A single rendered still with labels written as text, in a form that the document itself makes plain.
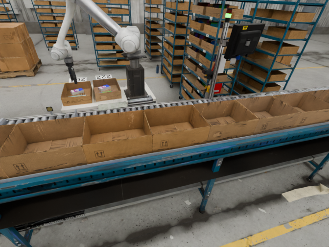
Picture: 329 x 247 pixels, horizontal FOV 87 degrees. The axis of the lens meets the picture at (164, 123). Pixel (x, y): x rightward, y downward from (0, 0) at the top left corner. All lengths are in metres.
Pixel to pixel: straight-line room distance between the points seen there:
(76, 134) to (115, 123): 0.28
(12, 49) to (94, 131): 4.25
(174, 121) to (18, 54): 4.52
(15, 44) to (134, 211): 4.51
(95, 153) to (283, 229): 1.84
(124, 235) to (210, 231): 0.77
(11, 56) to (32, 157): 4.45
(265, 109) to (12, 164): 1.90
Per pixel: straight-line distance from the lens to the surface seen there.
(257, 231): 2.09
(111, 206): 1.67
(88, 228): 1.95
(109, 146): 1.04
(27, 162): 1.16
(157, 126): 1.37
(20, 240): 1.72
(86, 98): 2.01
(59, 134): 1.37
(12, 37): 5.30
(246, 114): 1.49
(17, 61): 5.44
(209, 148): 1.21
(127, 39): 1.67
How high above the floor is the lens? 1.71
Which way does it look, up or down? 36 degrees down
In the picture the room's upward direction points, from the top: 3 degrees clockwise
